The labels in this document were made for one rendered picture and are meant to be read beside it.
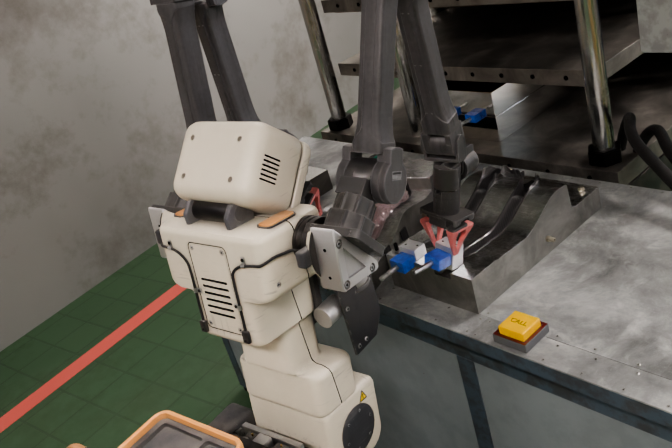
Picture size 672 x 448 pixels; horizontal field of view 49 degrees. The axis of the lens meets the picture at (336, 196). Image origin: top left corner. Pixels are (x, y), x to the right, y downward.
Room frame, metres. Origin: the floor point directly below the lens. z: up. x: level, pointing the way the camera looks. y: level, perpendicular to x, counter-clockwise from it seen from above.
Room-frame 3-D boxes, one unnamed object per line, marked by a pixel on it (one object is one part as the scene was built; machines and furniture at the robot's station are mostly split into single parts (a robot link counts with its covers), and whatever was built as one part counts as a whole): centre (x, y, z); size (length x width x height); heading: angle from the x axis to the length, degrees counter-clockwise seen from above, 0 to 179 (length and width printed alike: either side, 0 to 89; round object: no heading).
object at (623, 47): (2.61, -0.77, 1.01); 1.10 x 0.74 x 0.05; 35
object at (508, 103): (2.49, -0.69, 0.87); 0.50 x 0.27 x 0.17; 125
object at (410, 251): (1.48, -0.10, 0.89); 0.13 x 0.05 x 0.05; 124
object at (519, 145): (2.58, -0.73, 0.75); 1.30 x 0.84 x 0.06; 35
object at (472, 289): (1.59, -0.35, 0.87); 0.50 x 0.26 x 0.14; 125
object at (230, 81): (1.59, 0.15, 1.40); 0.11 x 0.06 x 0.43; 46
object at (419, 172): (1.83, -0.08, 0.85); 0.50 x 0.26 x 0.11; 142
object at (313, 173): (2.23, 0.13, 0.83); 0.20 x 0.15 x 0.07; 125
